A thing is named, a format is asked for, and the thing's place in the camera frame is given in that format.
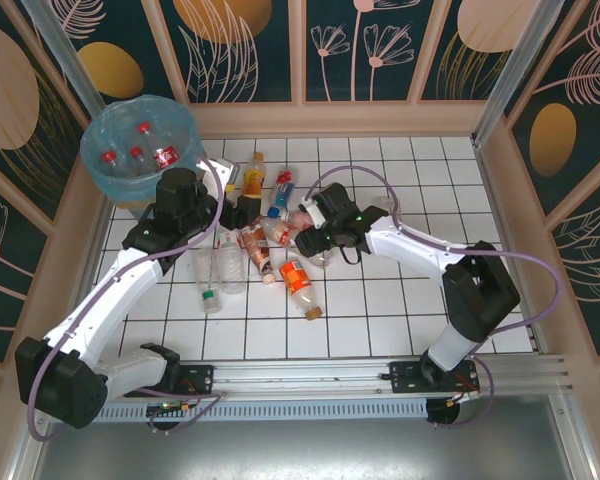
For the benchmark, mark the clear bottle with red cap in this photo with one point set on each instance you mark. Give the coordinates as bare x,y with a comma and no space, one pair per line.
136,151
232,270
109,157
143,128

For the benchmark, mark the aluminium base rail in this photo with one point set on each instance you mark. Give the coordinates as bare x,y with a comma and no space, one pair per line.
300,375

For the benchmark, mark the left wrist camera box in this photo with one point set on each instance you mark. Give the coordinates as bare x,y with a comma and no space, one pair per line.
222,172

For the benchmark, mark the orange label bottle orange cap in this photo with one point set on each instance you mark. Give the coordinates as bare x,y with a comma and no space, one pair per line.
295,277

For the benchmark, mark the brown label plastic bottle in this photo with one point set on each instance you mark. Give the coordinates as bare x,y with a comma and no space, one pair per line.
257,250

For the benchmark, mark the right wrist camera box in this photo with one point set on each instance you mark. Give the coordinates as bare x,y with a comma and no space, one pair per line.
312,210

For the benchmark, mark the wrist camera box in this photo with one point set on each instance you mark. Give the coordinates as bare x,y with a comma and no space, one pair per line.
312,210
222,172

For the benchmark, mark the clear bottle with blue cap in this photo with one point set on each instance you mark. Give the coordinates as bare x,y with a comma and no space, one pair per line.
283,192

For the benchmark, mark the clear bottle with green cap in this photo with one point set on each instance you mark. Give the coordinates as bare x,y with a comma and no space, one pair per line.
207,277

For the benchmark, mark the bin with blue plastic liner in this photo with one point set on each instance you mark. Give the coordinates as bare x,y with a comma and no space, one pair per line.
180,125

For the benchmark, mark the small clear plastic bottle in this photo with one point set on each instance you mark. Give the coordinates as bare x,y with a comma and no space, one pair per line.
322,262

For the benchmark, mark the aluminium frame post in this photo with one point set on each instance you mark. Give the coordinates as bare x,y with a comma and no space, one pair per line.
62,55
520,60

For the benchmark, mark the grey metal base plate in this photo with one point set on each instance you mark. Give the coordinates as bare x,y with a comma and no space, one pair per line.
305,455

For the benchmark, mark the orange juice bottle yellow label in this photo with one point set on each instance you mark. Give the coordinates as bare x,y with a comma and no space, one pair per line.
254,177

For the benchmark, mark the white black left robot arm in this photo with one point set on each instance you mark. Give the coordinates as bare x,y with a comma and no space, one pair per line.
115,305

